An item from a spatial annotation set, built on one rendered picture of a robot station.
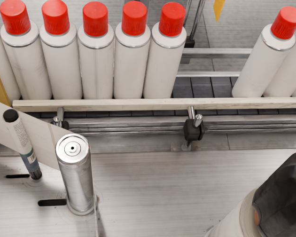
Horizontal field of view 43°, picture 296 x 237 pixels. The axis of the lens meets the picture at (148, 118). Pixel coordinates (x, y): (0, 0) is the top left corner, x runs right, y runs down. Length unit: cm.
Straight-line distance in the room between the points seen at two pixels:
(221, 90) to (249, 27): 24
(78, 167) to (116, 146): 27
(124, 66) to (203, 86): 19
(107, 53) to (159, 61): 8
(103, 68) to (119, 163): 15
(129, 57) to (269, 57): 21
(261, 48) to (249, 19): 33
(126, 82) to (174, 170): 16
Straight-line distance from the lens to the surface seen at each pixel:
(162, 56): 56
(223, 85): 72
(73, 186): 48
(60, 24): 52
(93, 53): 54
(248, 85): 66
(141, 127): 67
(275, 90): 70
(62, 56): 55
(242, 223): 42
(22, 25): 53
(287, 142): 76
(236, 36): 88
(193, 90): 70
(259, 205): 38
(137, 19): 51
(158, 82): 61
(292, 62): 64
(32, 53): 56
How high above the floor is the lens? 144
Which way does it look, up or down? 60 degrees down
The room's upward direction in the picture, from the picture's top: 11 degrees clockwise
